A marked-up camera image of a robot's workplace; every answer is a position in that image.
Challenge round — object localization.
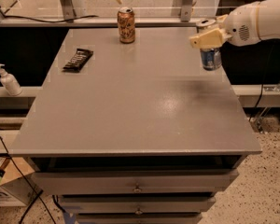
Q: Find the silver blue redbull can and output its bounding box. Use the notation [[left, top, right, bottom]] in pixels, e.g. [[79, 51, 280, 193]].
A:
[[196, 19, 222, 71]]

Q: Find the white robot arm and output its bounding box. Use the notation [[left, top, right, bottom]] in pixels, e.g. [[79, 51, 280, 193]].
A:
[[189, 0, 280, 49]]

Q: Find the orange soda can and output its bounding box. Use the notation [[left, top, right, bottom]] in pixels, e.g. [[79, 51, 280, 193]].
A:
[[118, 7, 135, 44]]

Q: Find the grey drawer cabinet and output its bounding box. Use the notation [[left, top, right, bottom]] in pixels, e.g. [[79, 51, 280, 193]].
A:
[[10, 27, 263, 224]]

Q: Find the black chocolate bar wrapper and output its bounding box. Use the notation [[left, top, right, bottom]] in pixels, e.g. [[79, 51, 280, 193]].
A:
[[63, 49, 93, 73]]

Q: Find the top grey drawer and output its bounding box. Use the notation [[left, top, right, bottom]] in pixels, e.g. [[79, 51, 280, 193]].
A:
[[32, 169, 239, 195]]

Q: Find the grey drawer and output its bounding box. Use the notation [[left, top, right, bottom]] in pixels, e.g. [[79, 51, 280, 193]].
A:
[[77, 214, 202, 224], [60, 195, 216, 214], [32, 169, 239, 195]]

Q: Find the middle grey drawer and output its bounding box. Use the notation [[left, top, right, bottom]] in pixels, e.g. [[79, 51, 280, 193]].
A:
[[60, 195, 216, 214]]

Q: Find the white pump sanitizer bottle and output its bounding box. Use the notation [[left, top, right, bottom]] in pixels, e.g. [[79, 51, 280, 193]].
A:
[[0, 63, 21, 96]]

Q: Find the bottom grey drawer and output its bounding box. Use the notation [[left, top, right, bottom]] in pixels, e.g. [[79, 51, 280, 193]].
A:
[[77, 214, 202, 224]]

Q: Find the cardboard box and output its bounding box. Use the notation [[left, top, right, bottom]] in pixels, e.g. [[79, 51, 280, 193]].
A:
[[0, 157, 40, 207]]

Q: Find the right metal bracket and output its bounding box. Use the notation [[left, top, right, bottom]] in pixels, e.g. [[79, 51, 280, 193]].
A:
[[180, 0, 193, 21]]

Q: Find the metal bracket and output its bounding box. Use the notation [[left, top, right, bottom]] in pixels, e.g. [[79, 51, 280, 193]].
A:
[[180, 0, 193, 21], [60, 0, 76, 20]]

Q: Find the left metal bracket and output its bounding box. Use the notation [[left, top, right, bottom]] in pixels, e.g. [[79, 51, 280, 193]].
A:
[[60, 0, 76, 20]]

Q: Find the black cable on ledge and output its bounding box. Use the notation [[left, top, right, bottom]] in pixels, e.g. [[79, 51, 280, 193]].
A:
[[4, 14, 99, 24]]

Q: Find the black floor cable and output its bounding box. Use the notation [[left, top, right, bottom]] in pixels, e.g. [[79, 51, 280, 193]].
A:
[[0, 89, 59, 224]]

